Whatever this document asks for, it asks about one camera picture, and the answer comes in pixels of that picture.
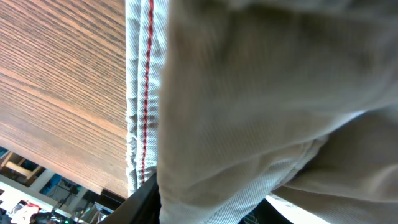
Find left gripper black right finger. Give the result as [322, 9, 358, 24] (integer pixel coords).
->
[239, 199, 292, 224]

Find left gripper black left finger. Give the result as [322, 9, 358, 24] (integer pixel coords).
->
[99, 174, 161, 224]

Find beige shorts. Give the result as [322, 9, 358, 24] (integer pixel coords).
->
[126, 0, 397, 223]

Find cluttered background shelf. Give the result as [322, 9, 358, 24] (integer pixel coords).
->
[1, 147, 124, 224]

